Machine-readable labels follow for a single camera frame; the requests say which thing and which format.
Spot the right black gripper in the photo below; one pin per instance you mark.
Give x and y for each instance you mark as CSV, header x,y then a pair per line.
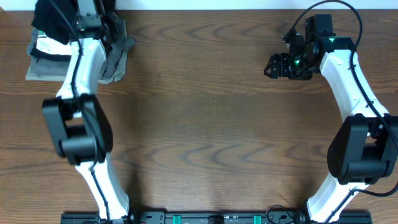
x,y
280,67

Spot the black t-shirt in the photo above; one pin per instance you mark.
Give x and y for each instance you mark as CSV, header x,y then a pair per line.
x,y
58,20

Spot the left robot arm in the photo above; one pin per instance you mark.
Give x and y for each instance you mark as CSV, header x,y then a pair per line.
x,y
78,126

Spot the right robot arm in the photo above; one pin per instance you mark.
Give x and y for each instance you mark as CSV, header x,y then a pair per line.
x,y
364,149

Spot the grey folded garment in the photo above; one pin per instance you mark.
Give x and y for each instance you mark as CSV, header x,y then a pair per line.
x,y
115,59

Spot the red and black folded garment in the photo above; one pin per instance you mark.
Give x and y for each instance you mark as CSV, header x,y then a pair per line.
x,y
51,57

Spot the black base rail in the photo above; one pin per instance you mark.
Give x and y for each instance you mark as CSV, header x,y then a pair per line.
x,y
274,216

